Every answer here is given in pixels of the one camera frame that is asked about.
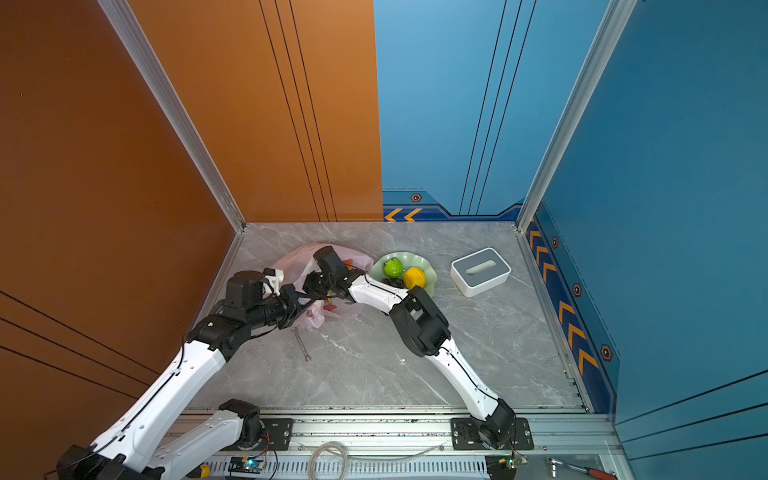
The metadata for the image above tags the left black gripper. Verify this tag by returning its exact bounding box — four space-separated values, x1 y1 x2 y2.
247 284 318 333

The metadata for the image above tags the pink plastic bag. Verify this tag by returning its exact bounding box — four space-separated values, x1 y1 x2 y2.
270 243 373 329

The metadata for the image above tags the yellow starfruit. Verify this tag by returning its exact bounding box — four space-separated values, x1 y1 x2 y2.
402 267 427 289

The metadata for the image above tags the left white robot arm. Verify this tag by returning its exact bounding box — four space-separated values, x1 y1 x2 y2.
55 272 307 479

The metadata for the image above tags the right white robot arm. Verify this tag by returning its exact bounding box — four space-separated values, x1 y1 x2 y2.
304 245 517 449

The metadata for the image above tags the green bumpy fruit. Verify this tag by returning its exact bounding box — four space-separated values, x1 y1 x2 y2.
382 257 404 279

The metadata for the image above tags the small metal wrench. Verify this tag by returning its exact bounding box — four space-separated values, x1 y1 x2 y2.
292 327 312 363

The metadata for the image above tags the light green fruit plate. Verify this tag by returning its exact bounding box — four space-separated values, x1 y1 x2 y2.
369 251 437 296

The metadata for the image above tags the white grey tissue box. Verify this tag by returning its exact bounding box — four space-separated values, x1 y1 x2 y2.
450 247 512 298

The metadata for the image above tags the left green circuit board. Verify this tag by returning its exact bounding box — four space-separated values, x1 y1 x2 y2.
225 456 267 478

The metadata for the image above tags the green circuit board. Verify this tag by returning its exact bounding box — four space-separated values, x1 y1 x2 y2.
484 455 529 480
225 456 267 478

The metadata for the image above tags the right green circuit board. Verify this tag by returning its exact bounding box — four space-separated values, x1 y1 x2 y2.
484 455 529 480

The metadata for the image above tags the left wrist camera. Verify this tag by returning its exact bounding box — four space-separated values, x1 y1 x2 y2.
224 268 284 310

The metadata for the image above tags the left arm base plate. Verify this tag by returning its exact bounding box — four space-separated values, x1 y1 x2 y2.
224 418 294 452

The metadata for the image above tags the coiled white cable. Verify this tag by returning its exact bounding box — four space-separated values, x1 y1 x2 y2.
307 440 448 480

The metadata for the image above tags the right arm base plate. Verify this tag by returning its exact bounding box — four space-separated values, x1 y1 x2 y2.
450 417 535 451

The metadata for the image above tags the aluminium front rail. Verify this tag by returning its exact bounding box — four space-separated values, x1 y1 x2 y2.
107 409 637 480

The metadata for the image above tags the red handled tool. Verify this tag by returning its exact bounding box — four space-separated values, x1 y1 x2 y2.
546 457 617 480

